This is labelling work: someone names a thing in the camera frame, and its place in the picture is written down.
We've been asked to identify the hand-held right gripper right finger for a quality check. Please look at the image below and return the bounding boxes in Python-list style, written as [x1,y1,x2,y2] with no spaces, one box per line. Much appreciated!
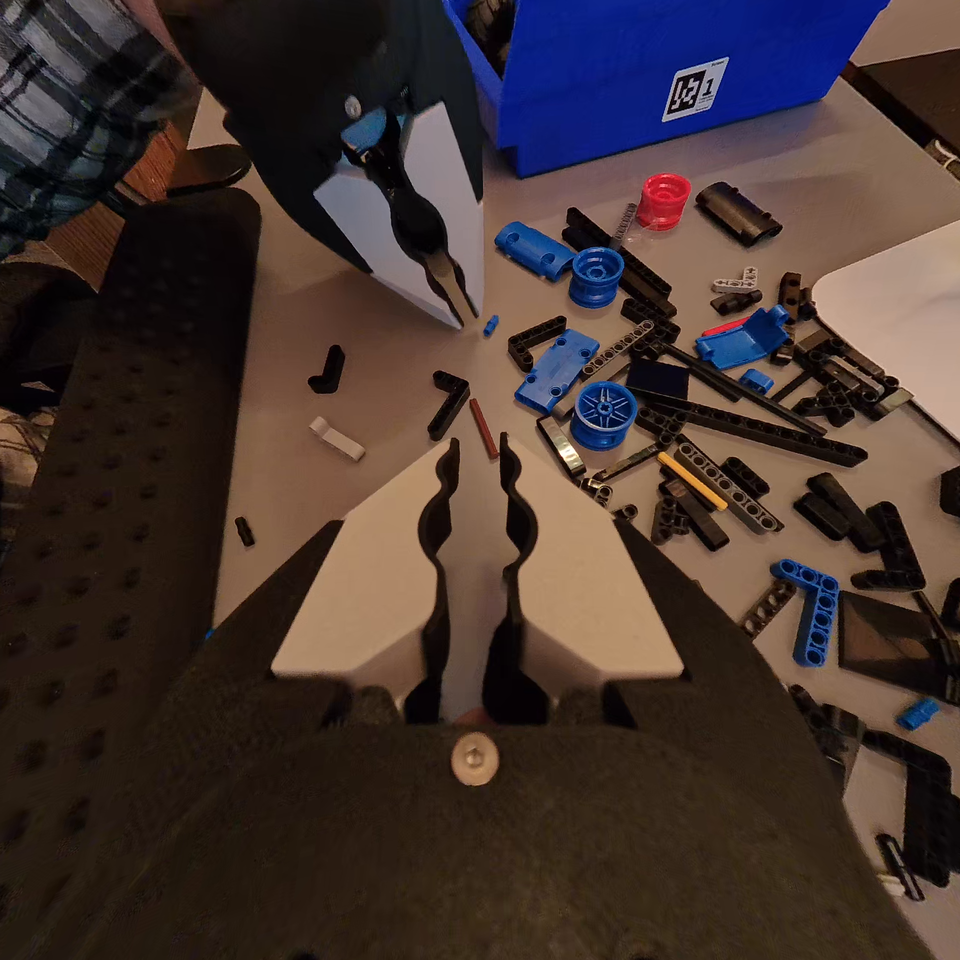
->
[498,433,685,696]

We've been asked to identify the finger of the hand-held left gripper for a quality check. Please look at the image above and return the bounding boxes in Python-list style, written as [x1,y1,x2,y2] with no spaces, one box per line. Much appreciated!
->
[313,159,466,331]
[403,102,486,319]

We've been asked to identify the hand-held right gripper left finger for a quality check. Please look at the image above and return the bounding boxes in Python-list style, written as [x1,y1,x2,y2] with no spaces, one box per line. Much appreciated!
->
[270,437,462,693]

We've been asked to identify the pile of black beams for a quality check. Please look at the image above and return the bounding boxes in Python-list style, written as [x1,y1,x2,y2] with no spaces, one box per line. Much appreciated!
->
[507,206,960,901]

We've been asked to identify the person's left forearm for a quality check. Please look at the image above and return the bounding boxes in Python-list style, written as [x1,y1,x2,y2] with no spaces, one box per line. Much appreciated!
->
[0,0,201,258]

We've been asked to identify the grey desk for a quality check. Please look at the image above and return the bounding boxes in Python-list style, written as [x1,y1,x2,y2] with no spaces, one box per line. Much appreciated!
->
[183,0,960,960]

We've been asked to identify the blue flat panel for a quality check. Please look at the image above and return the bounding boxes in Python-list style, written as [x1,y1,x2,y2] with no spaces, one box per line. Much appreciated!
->
[492,220,578,283]
[513,327,602,417]

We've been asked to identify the black small L beam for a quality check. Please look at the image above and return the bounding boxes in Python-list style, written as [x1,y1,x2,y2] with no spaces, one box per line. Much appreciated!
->
[306,344,347,396]

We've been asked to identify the short yellow axle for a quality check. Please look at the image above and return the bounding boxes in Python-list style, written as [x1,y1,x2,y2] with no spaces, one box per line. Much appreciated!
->
[657,450,731,513]

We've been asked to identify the black flat tile bar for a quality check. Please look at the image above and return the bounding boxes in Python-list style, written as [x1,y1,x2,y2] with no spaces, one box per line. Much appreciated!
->
[535,415,588,482]

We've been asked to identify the black rubber tire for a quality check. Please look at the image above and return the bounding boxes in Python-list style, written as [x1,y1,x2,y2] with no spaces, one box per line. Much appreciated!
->
[460,0,520,63]

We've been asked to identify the blue wheel rim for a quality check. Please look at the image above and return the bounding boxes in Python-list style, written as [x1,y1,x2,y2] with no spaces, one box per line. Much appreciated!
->
[569,380,639,452]
[567,245,627,309]

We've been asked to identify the blue tagged plastic bin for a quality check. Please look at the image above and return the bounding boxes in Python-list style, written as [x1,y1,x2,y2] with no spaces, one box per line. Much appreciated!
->
[441,0,894,180]

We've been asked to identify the medium grey beam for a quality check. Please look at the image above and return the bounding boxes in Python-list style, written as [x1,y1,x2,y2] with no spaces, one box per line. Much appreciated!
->
[672,440,786,536]

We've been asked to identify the black large L beam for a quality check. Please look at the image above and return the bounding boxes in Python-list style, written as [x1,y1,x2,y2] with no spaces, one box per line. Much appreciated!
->
[426,369,472,443]

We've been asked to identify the brown axle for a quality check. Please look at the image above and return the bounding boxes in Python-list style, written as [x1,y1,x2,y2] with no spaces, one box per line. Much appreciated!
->
[468,396,501,461]

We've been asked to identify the red wheel rim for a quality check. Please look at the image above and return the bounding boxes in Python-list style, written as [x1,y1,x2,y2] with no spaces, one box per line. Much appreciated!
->
[635,173,693,232]

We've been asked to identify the blue large L beam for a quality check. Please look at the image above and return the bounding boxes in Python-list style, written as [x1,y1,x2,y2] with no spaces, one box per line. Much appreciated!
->
[770,558,842,669]

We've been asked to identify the black shiny triangular panel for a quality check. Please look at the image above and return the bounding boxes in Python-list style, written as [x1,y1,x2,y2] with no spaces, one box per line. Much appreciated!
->
[625,357,692,403]

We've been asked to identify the dark grey thin beam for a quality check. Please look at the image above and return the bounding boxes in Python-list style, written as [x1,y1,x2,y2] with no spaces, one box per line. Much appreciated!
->
[580,319,658,381]

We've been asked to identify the black cylindrical panel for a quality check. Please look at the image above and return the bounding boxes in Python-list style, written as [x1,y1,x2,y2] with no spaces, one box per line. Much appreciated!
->
[694,180,784,247]

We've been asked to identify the black square tile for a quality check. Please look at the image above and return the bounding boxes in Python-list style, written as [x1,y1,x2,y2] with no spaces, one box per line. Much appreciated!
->
[835,590,951,686]

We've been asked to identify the blue hinged panel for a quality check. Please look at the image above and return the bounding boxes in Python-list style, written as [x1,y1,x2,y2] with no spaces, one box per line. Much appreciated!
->
[694,305,792,372]

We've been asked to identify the plaid shirt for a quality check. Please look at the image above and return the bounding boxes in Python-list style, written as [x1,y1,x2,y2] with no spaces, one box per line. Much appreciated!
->
[0,405,57,496]

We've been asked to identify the book stand with white base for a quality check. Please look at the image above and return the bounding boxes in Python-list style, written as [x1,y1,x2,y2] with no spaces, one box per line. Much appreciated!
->
[811,219,960,445]

